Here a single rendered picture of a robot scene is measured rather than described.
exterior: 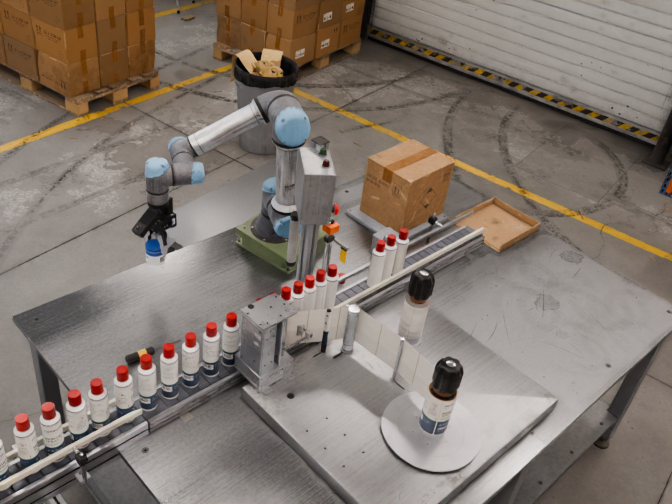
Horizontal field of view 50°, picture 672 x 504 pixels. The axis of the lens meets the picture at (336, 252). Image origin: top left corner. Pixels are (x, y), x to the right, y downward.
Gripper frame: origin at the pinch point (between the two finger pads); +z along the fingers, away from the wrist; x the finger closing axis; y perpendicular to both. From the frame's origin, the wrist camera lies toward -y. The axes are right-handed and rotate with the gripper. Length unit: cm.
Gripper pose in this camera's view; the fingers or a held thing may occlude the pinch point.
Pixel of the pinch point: (155, 249)
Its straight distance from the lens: 265.7
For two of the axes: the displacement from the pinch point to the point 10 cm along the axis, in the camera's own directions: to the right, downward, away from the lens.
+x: -8.0, -4.3, 4.2
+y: 5.9, -4.3, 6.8
